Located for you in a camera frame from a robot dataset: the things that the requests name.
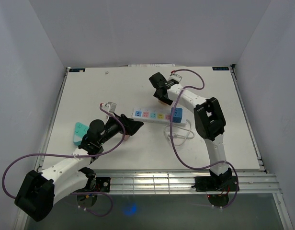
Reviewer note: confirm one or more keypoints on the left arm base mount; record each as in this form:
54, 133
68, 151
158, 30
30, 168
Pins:
98, 184

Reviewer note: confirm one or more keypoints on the left blue corner label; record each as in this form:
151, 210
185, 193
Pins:
77, 70

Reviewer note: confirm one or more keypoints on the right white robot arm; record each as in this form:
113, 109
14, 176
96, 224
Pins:
208, 119

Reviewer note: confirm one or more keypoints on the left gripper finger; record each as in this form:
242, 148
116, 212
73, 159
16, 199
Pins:
132, 126
125, 119

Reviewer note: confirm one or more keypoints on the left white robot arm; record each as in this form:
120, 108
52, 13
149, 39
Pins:
41, 190

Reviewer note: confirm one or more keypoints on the teal triangular socket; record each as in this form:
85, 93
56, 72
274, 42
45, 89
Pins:
79, 132

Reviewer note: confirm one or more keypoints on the blue cube socket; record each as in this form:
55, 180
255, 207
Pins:
176, 115

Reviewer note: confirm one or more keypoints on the blue corner label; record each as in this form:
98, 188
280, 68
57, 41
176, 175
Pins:
77, 70
220, 68

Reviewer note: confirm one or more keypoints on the beige cube socket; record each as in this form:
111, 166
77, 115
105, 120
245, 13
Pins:
164, 103

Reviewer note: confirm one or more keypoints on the white colourful power strip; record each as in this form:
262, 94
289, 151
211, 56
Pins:
155, 115

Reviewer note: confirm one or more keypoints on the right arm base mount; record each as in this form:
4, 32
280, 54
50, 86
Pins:
219, 196

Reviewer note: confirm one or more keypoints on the right blue corner label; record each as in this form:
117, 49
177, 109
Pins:
220, 68

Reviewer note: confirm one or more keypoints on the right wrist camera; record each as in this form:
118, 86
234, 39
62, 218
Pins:
175, 77

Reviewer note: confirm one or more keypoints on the aluminium rail frame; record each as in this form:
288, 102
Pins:
182, 183

